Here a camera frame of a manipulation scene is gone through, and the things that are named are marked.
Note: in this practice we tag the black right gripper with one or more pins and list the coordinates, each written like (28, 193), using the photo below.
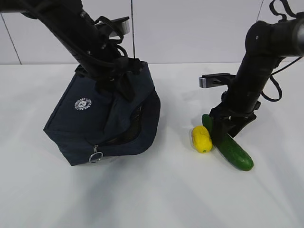
(240, 107)

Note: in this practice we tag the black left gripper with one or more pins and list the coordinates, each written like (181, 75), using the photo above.
(106, 87)

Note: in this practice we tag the dark green cucumber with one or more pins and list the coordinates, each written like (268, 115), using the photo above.
(228, 147)

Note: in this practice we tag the yellow lemon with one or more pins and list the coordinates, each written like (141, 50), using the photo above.
(201, 139)

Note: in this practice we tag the navy blue fabric lunch bag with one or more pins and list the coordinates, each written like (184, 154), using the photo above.
(85, 128)

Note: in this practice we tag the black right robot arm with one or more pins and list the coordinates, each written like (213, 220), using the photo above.
(266, 46)

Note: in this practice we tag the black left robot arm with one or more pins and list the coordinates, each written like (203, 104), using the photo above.
(94, 44)

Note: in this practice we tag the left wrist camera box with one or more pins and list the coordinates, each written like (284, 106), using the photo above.
(120, 24)

